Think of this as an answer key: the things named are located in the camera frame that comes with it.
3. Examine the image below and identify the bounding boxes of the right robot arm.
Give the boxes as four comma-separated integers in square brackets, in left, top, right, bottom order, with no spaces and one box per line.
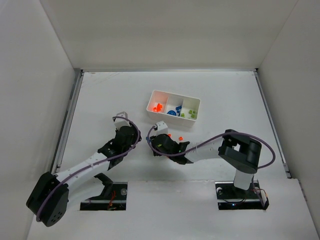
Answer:
[147,129,262,191]

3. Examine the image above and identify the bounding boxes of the purple cable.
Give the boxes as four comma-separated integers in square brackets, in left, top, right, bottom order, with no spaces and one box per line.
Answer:
[35,116,141,223]
[146,125,276,169]

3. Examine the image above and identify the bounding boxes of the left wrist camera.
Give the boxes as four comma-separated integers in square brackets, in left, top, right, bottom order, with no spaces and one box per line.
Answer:
[113,111,130,130]

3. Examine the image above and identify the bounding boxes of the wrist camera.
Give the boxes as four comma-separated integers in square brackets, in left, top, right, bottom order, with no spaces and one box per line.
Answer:
[113,111,130,130]
[154,120,168,135]

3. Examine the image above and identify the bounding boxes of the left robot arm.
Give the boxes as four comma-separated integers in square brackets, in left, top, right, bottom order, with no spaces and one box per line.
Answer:
[26,124,141,227]

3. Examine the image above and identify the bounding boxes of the aluminium table rail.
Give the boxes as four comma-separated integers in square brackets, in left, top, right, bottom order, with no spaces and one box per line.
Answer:
[254,68,292,179]
[49,68,84,174]

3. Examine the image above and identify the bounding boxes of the right aluminium table rail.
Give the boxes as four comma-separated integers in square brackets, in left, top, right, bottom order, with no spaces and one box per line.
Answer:
[254,68,292,179]

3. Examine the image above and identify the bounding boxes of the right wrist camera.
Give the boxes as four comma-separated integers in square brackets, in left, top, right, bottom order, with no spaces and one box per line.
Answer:
[154,120,168,135]

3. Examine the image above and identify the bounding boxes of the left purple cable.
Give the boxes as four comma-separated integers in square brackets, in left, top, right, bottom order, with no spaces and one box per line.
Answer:
[35,116,141,223]

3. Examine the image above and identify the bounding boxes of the white three-compartment tray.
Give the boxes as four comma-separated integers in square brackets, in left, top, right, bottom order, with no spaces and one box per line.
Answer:
[146,90,201,128]

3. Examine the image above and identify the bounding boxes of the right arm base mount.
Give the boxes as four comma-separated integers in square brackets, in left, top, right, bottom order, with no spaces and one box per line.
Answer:
[215,180,270,211]

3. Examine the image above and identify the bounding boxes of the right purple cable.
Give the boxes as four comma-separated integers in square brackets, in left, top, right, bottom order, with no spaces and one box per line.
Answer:
[146,125,276,169]

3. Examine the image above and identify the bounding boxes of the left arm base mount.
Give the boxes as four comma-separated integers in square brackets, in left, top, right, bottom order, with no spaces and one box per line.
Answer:
[79,173,128,211]

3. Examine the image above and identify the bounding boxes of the left aluminium table rail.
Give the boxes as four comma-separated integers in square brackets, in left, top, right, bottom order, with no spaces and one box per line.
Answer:
[49,68,84,174]

